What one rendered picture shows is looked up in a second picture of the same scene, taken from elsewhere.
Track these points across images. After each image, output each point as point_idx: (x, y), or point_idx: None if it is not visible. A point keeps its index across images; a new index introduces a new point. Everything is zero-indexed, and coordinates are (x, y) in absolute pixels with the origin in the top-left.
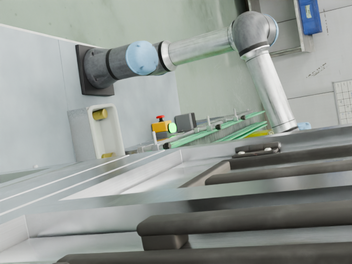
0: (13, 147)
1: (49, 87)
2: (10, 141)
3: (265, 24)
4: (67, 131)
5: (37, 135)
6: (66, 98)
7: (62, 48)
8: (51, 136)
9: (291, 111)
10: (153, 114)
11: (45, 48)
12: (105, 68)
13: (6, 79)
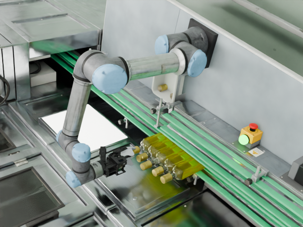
0: (135, 46)
1: (162, 32)
2: (135, 43)
3: (78, 64)
4: None
5: (147, 50)
6: None
7: (180, 15)
8: None
9: (64, 122)
10: (262, 121)
11: (168, 10)
12: None
13: (141, 15)
